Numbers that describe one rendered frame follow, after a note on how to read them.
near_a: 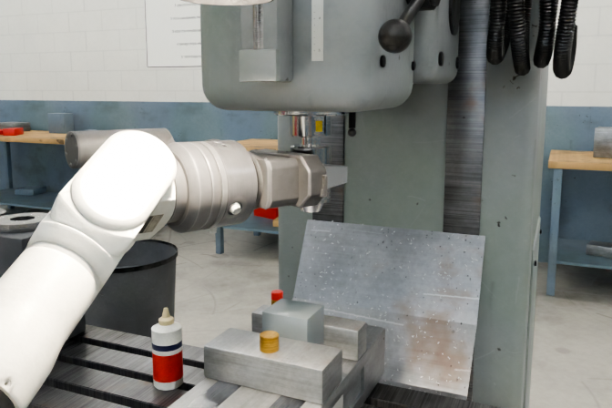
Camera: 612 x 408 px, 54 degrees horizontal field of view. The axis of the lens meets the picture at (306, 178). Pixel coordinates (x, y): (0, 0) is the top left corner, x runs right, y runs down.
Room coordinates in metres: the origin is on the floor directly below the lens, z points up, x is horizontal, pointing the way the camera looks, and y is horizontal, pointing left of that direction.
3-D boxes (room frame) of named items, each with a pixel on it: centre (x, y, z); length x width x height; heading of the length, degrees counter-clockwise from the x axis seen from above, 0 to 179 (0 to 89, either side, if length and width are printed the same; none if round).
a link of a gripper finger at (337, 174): (0.66, -0.03, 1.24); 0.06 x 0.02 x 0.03; 132
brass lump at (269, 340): (0.64, 0.04, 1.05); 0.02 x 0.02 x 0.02
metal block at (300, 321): (0.70, 0.02, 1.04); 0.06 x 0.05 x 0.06; 66
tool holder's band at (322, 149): (0.69, -0.01, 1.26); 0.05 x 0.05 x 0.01
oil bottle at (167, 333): (0.77, 0.19, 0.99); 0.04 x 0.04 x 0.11
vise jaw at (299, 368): (0.64, 0.04, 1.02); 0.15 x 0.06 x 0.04; 66
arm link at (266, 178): (0.63, 0.06, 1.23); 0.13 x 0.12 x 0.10; 42
